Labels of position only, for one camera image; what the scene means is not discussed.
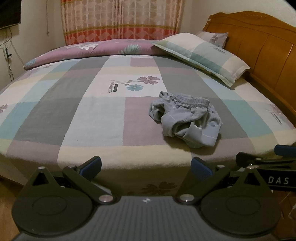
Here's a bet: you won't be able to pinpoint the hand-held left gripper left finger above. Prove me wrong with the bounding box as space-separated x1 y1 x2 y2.
22 156 115 205

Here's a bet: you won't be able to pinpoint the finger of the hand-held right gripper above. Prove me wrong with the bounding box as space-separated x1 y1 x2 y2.
275 145 296 156
235 151 296 166

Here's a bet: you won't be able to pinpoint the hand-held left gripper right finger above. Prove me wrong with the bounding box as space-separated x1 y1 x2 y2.
176 156 272 205

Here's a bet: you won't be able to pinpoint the grey striped pajama shorts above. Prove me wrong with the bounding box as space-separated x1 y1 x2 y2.
149 91 223 149

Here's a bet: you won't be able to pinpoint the patchwork bed sheet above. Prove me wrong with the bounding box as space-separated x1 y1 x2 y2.
0 54 296 197

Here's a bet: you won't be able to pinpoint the checked pillow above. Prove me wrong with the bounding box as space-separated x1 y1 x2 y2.
153 33 251 88

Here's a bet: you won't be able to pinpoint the purple floral quilt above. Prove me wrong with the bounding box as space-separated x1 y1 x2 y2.
23 39 171 70

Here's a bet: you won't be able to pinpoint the purple floral pillow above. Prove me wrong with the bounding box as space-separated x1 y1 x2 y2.
196 31 229 49

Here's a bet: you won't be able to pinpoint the patterned orange curtain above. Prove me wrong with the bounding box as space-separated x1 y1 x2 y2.
60 0 186 45

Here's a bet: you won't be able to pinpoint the wall cables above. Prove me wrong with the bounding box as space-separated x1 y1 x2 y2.
0 29 26 81

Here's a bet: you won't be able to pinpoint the black wall television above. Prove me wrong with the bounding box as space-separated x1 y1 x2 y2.
0 0 22 29

